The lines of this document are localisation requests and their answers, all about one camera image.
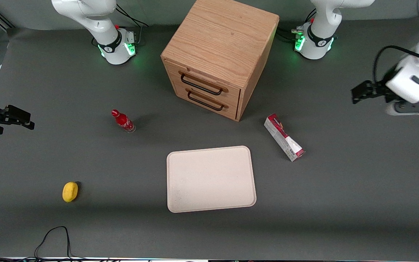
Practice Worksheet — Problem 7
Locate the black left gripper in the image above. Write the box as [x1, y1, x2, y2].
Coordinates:
[351, 68, 400, 105]

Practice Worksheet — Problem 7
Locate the red cookie box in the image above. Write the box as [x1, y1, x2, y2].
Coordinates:
[264, 113, 306, 162]

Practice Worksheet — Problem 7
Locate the beige plastic tray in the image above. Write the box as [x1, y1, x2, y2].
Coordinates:
[166, 146, 257, 213]

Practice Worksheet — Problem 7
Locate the yellow lemon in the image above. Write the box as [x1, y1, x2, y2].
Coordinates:
[62, 181, 79, 203]

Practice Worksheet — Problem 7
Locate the red cola bottle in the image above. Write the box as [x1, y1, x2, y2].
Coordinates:
[111, 109, 136, 134]

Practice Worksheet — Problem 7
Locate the wooden drawer cabinet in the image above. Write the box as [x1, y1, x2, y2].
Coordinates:
[161, 0, 280, 122]

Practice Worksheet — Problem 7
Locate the wooden drawer front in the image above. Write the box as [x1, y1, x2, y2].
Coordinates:
[173, 82, 240, 121]
[163, 58, 242, 107]

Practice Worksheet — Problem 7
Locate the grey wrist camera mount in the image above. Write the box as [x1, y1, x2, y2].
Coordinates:
[386, 100, 419, 116]

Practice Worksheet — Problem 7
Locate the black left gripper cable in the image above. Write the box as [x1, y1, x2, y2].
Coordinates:
[372, 45, 419, 85]

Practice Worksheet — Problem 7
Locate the black left arm base cable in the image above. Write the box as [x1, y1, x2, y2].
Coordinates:
[276, 9, 318, 41]

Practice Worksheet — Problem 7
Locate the black arm base cable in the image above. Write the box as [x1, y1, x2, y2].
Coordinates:
[276, 9, 318, 41]
[116, 4, 149, 46]

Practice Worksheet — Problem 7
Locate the aluminium frame rail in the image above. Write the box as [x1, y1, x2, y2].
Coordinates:
[0, 7, 16, 30]

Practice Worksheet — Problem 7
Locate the thin black table cable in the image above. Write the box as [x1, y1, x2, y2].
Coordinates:
[34, 226, 86, 261]

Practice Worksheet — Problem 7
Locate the black metal drawer handle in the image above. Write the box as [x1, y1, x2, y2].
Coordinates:
[180, 72, 229, 96]
[187, 90, 229, 112]

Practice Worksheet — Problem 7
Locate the black right arm base cable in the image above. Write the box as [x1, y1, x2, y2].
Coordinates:
[116, 4, 149, 46]

